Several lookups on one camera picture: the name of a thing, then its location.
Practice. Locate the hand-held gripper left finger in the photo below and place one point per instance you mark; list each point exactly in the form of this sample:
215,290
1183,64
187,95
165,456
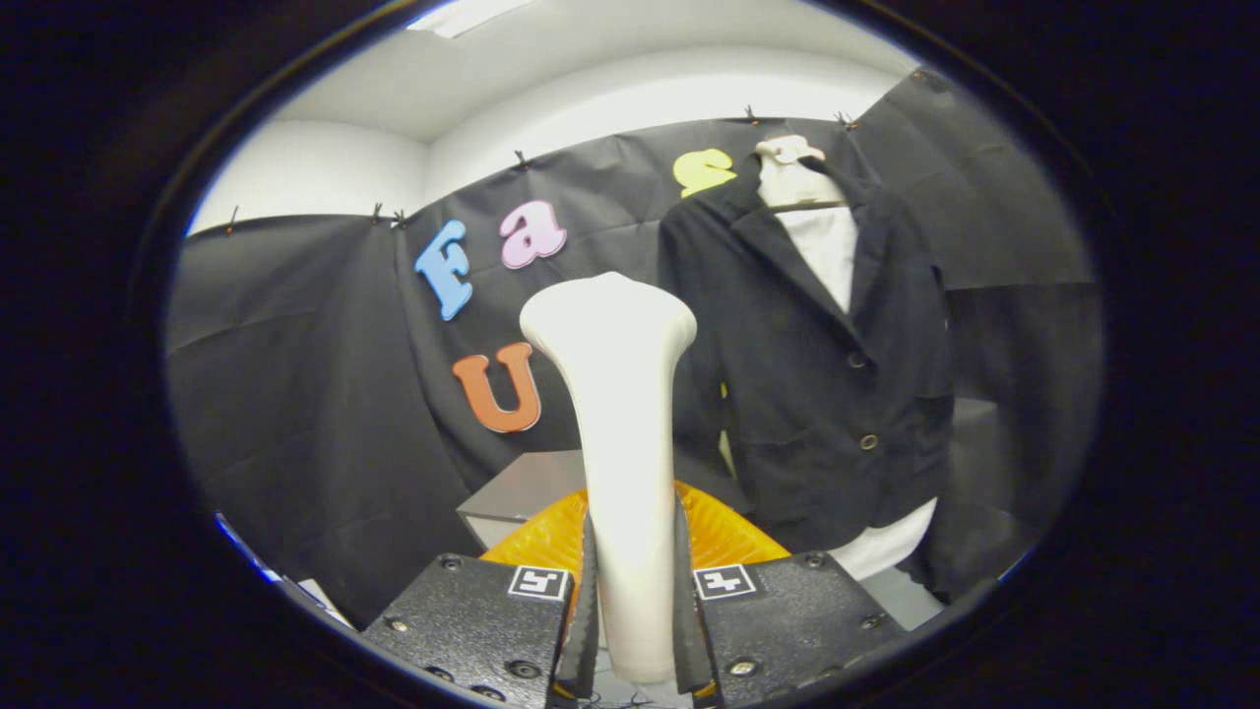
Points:
587,640

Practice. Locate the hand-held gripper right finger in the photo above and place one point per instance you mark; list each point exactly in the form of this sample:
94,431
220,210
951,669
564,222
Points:
689,640

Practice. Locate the white mannequin torso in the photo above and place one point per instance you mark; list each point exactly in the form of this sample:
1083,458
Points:
822,246

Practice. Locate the grey drawer cabinet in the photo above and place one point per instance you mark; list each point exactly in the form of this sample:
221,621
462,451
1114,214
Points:
522,487

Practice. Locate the black backdrop cloth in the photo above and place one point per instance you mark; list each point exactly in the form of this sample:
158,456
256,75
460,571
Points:
295,394

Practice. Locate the white garment steamer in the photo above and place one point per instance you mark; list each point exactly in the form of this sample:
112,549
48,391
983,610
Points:
620,394

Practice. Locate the black jacket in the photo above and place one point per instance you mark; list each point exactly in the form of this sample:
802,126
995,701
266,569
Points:
817,414

